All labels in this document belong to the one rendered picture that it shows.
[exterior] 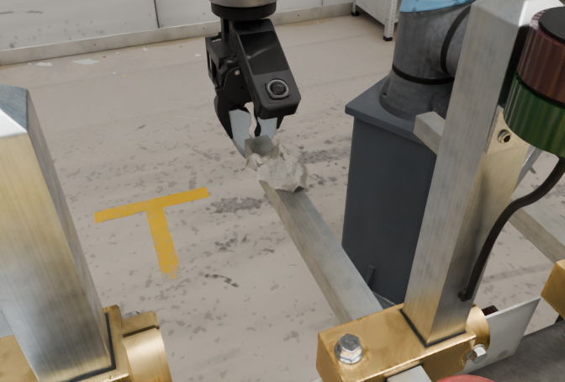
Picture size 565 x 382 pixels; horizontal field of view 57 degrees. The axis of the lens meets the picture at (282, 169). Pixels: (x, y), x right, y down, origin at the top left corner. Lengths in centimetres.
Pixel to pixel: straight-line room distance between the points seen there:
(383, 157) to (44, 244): 107
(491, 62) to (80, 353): 25
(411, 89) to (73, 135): 157
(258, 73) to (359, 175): 81
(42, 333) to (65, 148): 203
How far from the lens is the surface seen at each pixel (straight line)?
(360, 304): 46
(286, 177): 56
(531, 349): 68
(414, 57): 115
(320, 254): 49
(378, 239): 141
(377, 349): 42
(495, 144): 30
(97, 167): 214
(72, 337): 28
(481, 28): 29
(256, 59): 55
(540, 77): 25
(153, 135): 225
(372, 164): 128
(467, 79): 30
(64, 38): 305
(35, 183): 22
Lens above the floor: 122
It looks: 38 degrees down
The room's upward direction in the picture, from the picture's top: straight up
